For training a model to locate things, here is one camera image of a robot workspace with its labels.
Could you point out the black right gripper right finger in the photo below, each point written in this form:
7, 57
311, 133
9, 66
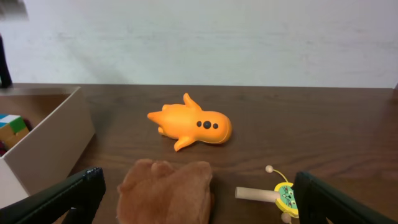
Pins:
320, 203

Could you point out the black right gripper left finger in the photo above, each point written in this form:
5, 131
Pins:
78, 198

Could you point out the multicolour puzzle cube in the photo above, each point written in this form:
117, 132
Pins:
12, 129

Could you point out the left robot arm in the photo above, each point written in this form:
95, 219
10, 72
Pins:
6, 80

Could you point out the white cardboard box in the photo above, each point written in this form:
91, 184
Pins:
43, 133

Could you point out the brown plush toy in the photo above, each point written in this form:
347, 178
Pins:
156, 192

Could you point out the orange rubber animal toy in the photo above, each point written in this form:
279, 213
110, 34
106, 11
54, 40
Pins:
188, 123

